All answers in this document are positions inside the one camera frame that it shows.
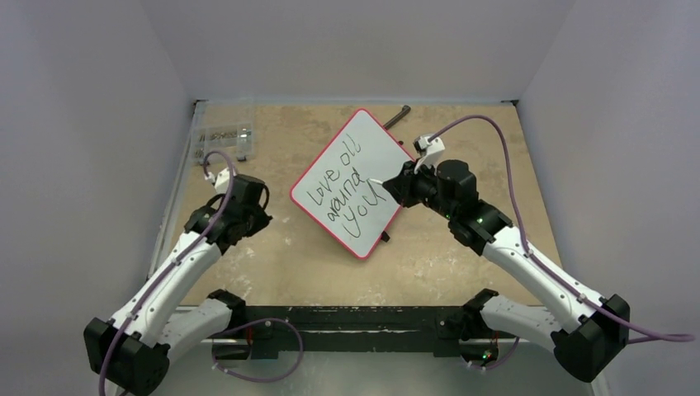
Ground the red framed whiteboard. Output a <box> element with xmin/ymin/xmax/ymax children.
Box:
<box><xmin>290</xmin><ymin>108</ymin><xmax>413</xmax><ymax>259</ymax></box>

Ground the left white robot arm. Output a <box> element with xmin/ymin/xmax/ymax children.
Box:
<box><xmin>83</xmin><ymin>173</ymin><xmax>272</xmax><ymax>395</ymax></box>

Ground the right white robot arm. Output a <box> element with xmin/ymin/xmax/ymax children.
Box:
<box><xmin>381</xmin><ymin>160</ymin><xmax>631</xmax><ymax>383</ymax></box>

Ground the clear plastic screw box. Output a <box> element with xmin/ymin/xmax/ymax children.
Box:
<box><xmin>190</xmin><ymin>122</ymin><xmax>256</xmax><ymax>164</ymax></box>

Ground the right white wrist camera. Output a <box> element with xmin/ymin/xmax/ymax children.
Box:
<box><xmin>414</xmin><ymin>134</ymin><xmax>445</xmax><ymax>174</ymax></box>

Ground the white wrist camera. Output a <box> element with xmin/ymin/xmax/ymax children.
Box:
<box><xmin>414</xmin><ymin>134</ymin><xmax>445</xmax><ymax>174</ymax></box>
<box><xmin>205</xmin><ymin>168</ymin><xmax>231</xmax><ymax>194</ymax></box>

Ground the black whiteboard stand bracket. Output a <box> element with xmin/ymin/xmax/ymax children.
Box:
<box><xmin>383</xmin><ymin>105</ymin><xmax>412</xmax><ymax>130</ymax></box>

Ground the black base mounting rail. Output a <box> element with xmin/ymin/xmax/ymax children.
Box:
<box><xmin>192</xmin><ymin>304</ymin><xmax>518</xmax><ymax>362</ymax></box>

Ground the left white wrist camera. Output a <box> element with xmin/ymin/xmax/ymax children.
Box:
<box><xmin>205</xmin><ymin>168</ymin><xmax>231</xmax><ymax>194</ymax></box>

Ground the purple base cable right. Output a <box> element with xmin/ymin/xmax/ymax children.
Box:
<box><xmin>465</xmin><ymin>336</ymin><xmax>521</xmax><ymax>373</ymax></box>

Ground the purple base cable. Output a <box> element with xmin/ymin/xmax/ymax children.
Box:
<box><xmin>211</xmin><ymin>317</ymin><xmax>304</xmax><ymax>384</ymax></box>
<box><xmin>465</xmin><ymin>336</ymin><xmax>521</xmax><ymax>373</ymax></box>

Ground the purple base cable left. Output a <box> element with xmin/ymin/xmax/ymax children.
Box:
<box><xmin>211</xmin><ymin>317</ymin><xmax>304</xmax><ymax>384</ymax></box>

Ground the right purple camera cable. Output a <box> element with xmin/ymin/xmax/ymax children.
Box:
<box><xmin>426</xmin><ymin>115</ymin><xmax>696</xmax><ymax>344</ymax></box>

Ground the purple camera cable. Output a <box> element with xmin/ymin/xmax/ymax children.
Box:
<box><xmin>426</xmin><ymin>115</ymin><xmax>696</xmax><ymax>344</ymax></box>
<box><xmin>98</xmin><ymin>150</ymin><xmax>237</xmax><ymax>396</ymax></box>

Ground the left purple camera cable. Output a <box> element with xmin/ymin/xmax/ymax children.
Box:
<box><xmin>98</xmin><ymin>150</ymin><xmax>237</xmax><ymax>396</ymax></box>

